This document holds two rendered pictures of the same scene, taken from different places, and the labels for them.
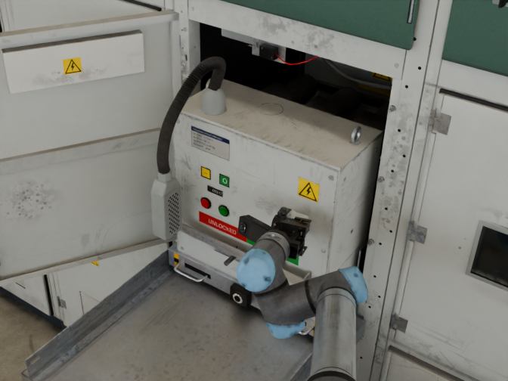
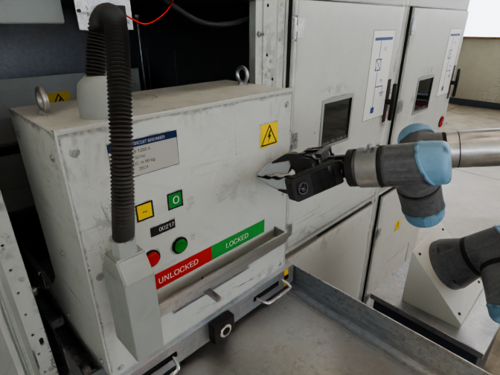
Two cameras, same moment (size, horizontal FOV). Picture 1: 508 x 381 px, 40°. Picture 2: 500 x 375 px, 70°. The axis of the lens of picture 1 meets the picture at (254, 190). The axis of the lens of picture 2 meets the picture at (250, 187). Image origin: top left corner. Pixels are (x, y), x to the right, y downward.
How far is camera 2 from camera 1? 1.55 m
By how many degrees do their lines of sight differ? 67
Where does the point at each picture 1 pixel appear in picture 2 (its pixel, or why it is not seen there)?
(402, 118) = (268, 40)
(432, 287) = not seen: hidden behind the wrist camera
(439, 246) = (304, 141)
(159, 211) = (148, 306)
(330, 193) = (286, 123)
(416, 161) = (280, 79)
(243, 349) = (289, 350)
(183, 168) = (102, 236)
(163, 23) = not seen: outside the picture
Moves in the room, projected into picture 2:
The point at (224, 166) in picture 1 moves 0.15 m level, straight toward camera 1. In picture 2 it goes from (173, 178) to (259, 183)
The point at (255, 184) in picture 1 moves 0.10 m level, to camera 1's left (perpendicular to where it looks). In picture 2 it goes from (216, 171) to (199, 193)
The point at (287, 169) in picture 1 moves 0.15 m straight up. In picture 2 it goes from (248, 123) to (248, 42)
